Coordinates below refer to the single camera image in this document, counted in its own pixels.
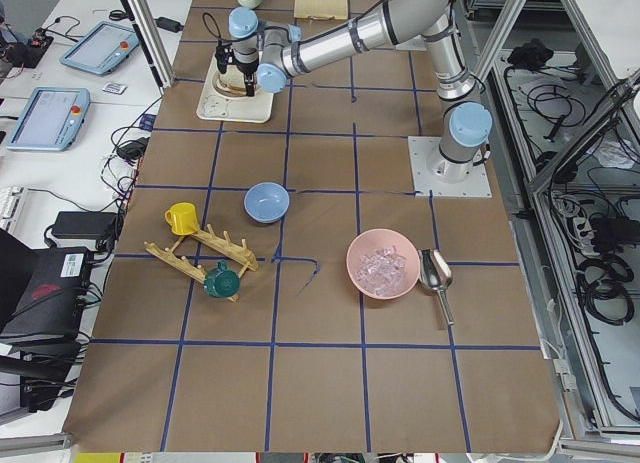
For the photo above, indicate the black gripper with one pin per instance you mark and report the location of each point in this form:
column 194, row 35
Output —
column 247, row 69

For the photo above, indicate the cream round plate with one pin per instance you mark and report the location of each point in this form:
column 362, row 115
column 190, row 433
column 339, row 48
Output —
column 233, row 71

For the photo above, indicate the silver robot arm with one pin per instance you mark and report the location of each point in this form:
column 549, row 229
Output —
column 268, row 55

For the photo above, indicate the cream bear tray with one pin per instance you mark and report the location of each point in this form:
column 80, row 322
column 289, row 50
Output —
column 214, row 106

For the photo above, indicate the small black adapter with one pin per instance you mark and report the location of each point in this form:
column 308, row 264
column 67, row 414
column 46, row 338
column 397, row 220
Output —
column 169, row 24

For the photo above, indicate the wooden cutting board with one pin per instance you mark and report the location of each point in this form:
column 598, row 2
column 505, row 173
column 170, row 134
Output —
column 321, row 9

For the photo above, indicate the far teach pendant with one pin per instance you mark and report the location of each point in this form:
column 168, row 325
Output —
column 102, row 49

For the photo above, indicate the teach pendant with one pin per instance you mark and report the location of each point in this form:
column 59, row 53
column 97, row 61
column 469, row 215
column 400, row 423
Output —
column 102, row 49
column 50, row 120

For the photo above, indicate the blue bowl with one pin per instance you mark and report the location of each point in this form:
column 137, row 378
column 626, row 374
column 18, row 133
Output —
column 266, row 202

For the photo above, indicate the yellow mug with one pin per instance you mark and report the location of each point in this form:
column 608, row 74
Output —
column 182, row 218

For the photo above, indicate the near teach pendant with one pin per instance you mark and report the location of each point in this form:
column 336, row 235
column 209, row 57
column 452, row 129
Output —
column 50, row 120

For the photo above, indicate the dark green mug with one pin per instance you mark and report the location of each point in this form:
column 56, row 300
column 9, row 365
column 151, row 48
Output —
column 221, row 282

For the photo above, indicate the black power adapter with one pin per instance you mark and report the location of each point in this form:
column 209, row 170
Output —
column 83, row 225

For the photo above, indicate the pink bowl with ice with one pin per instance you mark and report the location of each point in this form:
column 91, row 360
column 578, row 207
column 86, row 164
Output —
column 383, row 263

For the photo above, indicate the metal scoop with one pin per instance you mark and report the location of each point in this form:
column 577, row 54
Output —
column 436, row 277

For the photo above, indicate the black computer box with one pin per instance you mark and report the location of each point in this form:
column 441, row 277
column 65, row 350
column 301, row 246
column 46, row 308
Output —
column 41, row 291

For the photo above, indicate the aluminium frame post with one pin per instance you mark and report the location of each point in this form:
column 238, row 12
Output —
column 145, row 27

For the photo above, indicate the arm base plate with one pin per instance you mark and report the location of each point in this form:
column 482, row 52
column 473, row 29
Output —
column 434, row 175

